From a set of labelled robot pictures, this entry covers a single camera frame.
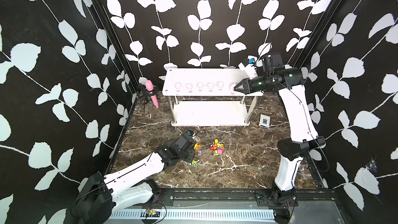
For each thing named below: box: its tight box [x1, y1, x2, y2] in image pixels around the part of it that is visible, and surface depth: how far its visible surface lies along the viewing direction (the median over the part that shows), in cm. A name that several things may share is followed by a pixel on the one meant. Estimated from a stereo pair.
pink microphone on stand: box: [136, 79, 160, 113], surface depth 97 cm
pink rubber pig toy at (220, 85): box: [216, 80, 225, 92], surface depth 75 cm
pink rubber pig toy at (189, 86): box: [185, 82, 194, 93], surface depth 73 cm
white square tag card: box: [258, 114, 271, 129], surface depth 103 cm
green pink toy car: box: [212, 148, 224, 157], surface depth 89 cm
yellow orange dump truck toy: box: [193, 142, 203, 153], surface depth 91 cm
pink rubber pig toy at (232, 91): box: [230, 82, 238, 95], surface depth 71 cm
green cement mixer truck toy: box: [188, 159, 200, 168], surface depth 84 cm
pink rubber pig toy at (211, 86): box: [207, 82, 216, 93], surface depth 74 cm
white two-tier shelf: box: [162, 68, 264, 126], surface depth 97 cm
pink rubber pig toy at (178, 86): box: [174, 81, 182, 93], surface depth 74 cm
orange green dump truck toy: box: [214, 138, 225, 150], surface depth 92 cm
